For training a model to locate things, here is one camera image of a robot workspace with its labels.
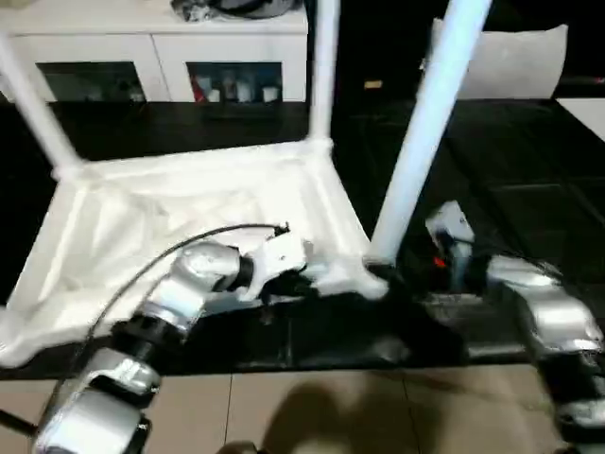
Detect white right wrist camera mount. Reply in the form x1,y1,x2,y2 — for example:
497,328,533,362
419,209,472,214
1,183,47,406
423,200,476,290

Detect round grey appliance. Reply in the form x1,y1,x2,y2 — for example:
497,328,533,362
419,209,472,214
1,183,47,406
207,0,304,21

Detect black cabinet with gold label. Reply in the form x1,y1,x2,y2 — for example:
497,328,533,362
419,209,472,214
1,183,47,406
306,0,448,104

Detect white flat panel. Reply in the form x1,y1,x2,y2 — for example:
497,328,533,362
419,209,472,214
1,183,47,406
556,96,605,139

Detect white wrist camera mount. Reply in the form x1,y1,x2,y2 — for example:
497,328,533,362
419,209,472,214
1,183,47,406
423,200,476,290
239,230,314,304

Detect bag of black parts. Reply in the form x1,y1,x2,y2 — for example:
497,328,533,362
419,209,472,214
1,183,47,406
170,0,215,24

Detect grey cushion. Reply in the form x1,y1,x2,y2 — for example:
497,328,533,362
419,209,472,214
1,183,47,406
419,17,569,101

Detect white plastic table leg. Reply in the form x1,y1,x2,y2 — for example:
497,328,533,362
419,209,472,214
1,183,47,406
0,33,80,182
370,0,493,267
307,0,340,148

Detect white plastic table top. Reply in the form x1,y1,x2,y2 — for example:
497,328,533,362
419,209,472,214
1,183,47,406
0,139,391,370

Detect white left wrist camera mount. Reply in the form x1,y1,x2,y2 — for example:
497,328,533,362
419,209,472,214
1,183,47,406
239,230,314,304

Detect black metal rod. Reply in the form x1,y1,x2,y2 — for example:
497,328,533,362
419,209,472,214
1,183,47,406
0,407,40,437

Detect black work mat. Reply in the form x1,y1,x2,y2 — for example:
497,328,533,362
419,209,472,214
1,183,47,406
0,96,605,379

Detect white sideboard with glass doors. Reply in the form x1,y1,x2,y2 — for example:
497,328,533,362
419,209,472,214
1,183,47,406
8,0,311,104

